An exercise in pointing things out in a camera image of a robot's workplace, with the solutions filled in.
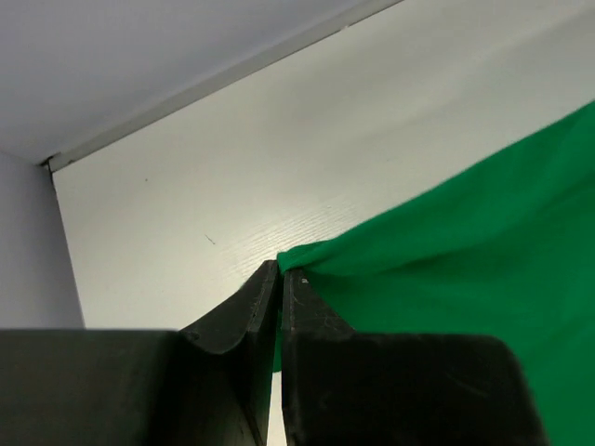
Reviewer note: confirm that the green t shirt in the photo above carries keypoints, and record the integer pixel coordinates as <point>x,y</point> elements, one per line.
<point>505,248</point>

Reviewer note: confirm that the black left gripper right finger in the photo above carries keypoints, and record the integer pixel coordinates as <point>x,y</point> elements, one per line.
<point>344,387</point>

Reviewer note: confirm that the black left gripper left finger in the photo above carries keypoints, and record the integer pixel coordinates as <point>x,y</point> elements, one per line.
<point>207,384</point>

